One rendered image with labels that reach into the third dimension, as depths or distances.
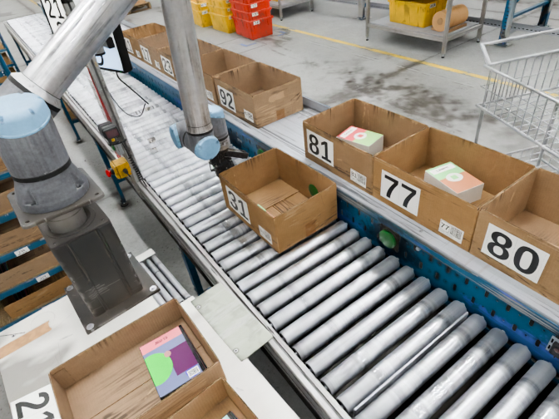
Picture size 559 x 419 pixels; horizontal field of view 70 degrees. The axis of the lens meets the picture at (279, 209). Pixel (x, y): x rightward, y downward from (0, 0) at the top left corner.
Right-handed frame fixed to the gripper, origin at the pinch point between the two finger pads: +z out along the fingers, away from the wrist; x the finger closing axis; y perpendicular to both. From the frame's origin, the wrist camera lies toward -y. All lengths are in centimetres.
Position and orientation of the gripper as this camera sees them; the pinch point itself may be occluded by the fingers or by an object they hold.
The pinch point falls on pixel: (233, 184)
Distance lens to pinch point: 178.0
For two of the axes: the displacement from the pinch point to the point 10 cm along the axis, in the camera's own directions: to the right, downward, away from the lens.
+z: 1.1, 7.8, 6.2
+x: 5.8, 4.5, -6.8
